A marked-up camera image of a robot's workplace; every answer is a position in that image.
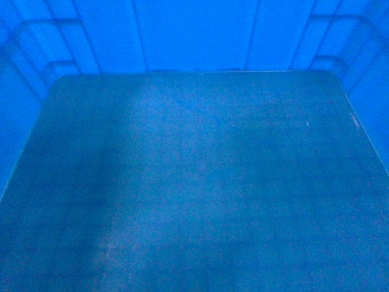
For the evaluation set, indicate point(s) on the large blue plastic crate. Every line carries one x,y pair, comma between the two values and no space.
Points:
194,145

